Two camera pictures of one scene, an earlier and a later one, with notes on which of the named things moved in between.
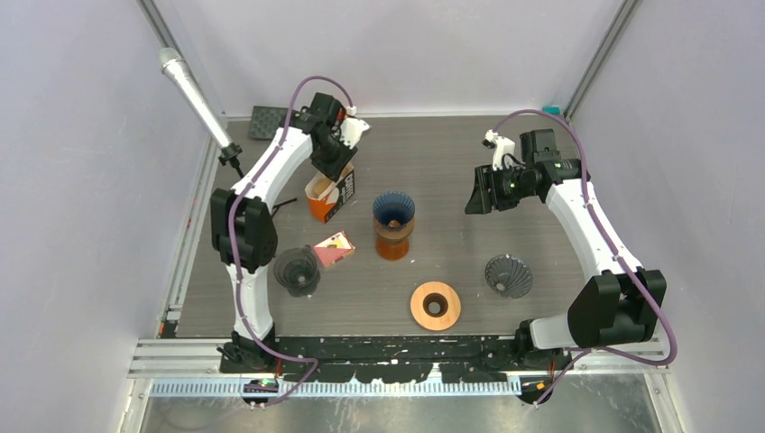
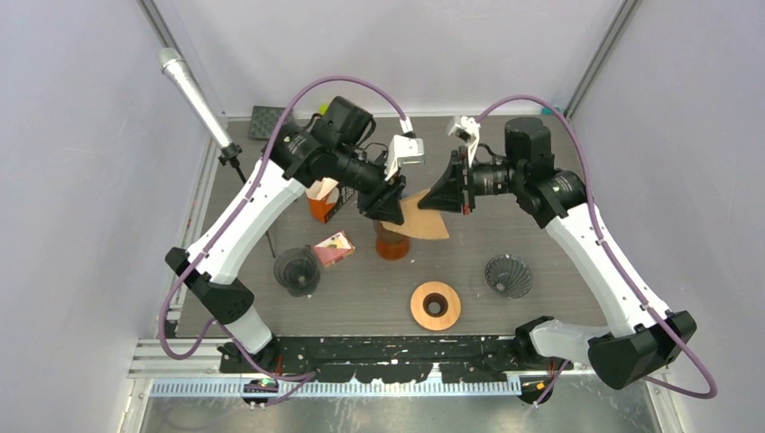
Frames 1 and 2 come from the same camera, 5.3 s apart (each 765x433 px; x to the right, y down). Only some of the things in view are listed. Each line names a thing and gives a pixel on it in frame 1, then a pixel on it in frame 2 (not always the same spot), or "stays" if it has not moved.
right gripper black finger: [479, 201] → [447, 195]
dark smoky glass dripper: [296, 269] stays
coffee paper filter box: [326, 198] stays
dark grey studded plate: [265, 120] stays
